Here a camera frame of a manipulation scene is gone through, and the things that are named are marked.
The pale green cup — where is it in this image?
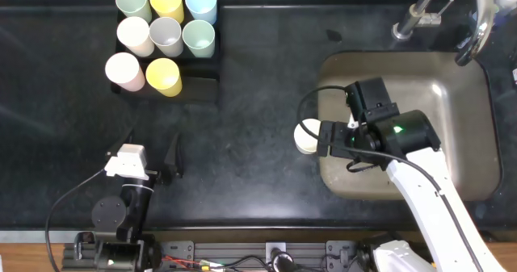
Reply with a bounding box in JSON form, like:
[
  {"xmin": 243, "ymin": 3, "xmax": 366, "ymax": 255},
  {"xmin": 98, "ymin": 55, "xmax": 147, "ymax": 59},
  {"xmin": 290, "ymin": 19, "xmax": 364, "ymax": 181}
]
[
  {"xmin": 115, "ymin": 0, "xmax": 153, "ymax": 23},
  {"xmin": 182, "ymin": 19, "xmax": 216, "ymax": 59}
]

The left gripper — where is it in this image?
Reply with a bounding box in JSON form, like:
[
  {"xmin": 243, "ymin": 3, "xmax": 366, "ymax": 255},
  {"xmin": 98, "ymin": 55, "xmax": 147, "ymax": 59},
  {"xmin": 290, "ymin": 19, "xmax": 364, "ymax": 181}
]
[{"xmin": 105, "ymin": 127, "xmax": 185, "ymax": 185}]

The black tray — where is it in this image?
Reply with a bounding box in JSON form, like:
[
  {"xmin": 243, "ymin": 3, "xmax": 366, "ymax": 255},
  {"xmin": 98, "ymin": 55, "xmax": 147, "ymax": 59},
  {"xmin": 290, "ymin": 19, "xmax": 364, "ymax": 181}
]
[{"xmin": 111, "ymin": 5, "xmax": 221, "ymax": 103}]

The steel sink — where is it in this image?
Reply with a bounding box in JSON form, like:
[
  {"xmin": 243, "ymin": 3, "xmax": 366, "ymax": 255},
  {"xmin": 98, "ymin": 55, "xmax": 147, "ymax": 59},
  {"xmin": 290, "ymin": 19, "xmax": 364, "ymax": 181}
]
[{"xmin": 317, "ymin": 51, "xmax": 502, "ymax": 203}]

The black cable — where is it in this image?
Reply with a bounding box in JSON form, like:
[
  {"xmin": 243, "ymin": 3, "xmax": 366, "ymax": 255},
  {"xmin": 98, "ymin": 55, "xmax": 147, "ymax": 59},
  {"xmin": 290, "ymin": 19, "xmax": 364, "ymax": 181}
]
[
  {"xmin": 44, "ymin": 167, "xmax": 107, "ymax": 272},
  {"xmin": 296, "ymin": 85, "xmax": 405, "ymax": 174}
]

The pink cup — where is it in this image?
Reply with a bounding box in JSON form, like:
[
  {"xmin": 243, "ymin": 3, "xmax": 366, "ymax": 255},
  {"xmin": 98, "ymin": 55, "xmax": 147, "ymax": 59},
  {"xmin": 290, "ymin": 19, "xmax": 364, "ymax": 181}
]
[{"xmin": 104, "ymin": 52, "xmax": 146, "ymax": 93}]

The blue cup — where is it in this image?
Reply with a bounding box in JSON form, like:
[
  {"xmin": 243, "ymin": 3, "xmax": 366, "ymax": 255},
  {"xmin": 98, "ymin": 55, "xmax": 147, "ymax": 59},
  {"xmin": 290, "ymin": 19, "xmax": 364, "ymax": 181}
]
[{"xmin": 184, "ymin": 0, "xmax": 218, "ymax": 25}]

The white cup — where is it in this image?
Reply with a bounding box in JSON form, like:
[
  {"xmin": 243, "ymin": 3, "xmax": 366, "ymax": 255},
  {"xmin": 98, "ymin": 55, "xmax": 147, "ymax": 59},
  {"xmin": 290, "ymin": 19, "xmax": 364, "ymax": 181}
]
[
  {"xmin": 293, "ymin": 118, "xmax": 323, "ymax": 155},
  {"xmin": 116, "ymin": 16, "xmax": 155, "ymax": 57}
]

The steel tap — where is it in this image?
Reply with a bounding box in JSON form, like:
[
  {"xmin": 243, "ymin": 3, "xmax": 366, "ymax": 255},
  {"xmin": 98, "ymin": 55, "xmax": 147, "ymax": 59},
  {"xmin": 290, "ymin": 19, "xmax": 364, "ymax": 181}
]
[{"xmin": 390, "ymin": 0, "xmax": 497, "ymax": 67}]

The grey cup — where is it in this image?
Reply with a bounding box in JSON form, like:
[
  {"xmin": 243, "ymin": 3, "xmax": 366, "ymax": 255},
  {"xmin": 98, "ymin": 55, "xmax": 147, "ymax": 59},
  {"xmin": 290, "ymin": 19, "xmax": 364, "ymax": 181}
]
[{"xmin": 149, "ymin": 16, "xmax": 184, "ymax": 58}]

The mounting rail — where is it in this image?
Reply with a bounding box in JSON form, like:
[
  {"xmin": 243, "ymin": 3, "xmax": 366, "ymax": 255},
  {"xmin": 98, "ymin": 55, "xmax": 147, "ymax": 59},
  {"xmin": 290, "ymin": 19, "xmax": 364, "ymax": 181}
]
[{"xmin": 60, "ymin": 231, "xmax": 379, "ymax": 272}]

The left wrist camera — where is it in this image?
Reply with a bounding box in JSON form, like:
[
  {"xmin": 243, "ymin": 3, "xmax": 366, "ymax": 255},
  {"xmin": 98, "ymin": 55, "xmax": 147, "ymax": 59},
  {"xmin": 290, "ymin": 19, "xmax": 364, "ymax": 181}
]
[{"xmin": 103, "ymin": 143, "xmax": 149, "ymax": 181}]

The yellow cup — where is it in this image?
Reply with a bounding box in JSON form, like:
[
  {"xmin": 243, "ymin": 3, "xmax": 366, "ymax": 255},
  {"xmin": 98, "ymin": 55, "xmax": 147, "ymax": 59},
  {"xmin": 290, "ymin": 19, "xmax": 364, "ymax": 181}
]
[
  {"xmin": 149, "ymin": 0, "xmax": 185, "ymax": 24},
  {"xmin": 145, "ymin": 57, "xmax": 183, "ymax": 98}
]

